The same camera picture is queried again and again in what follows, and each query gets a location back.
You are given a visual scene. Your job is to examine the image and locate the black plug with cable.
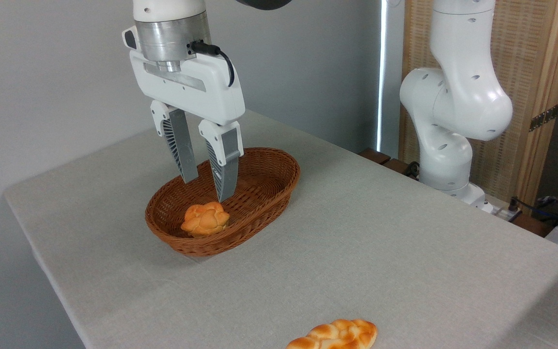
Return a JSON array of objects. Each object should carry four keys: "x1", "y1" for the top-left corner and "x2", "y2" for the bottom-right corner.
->
[{"x1": 508, "y1": 196, "x2": 558, "y2": 220}]

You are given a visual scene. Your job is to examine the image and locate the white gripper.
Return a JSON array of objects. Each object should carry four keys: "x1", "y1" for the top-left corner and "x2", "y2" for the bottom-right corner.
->
[{"x1": 123, "y1": 26, "x2": 246, "y2": 203}]

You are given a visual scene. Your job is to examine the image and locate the long braided bread loaf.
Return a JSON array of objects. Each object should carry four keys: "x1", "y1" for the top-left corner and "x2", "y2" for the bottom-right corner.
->
[{"x1": 286, "y1": 318, "x2": 378, "y2": 349}]

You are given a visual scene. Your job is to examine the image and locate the round knotted bread roll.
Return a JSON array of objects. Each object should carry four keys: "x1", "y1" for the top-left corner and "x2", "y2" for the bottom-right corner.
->
[{"x1": 181, "y1": 202, "x2": 230, "y2": 237}]

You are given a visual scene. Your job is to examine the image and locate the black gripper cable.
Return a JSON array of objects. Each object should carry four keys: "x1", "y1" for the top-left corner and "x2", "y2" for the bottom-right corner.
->
[{"x1": 189, "y1": 41, "x2": 235, "y2": 88}]

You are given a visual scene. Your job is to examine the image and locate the white vertical light strip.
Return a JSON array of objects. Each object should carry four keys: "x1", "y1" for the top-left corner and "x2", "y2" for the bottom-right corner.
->
[{"x1": 377, "y1": 0, "x2": 388, "y2": 153}]

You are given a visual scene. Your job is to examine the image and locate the brown oval wicker basket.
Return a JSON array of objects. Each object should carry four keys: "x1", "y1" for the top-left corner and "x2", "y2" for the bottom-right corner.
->
[{"x1": 145, "y1": 147, "x2": 301, "y2": 257}]

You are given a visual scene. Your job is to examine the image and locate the brown wooden block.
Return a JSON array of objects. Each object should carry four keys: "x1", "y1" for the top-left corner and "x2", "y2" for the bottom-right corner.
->
[
  {"x1": 358, "y1": 148, "x2": 391, "y2": 165},
  {"x1": 511, "y1": 213, "x2": 557, "y2": 238},
  {"x1": 382, "y1": 159, "x2": 418, "y2": 180}
]

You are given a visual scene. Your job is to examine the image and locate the grey tablecloth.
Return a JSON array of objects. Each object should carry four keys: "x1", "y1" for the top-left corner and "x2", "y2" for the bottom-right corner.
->
[{"x1": 3, "y1": 109, "x2": 558, "y2": 349}]

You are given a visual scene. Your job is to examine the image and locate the metal screen hinge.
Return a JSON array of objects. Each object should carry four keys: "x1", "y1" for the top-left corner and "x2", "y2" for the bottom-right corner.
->
[{"x1": 529, "y1": 103, "x2": 558, "y2": 132}]

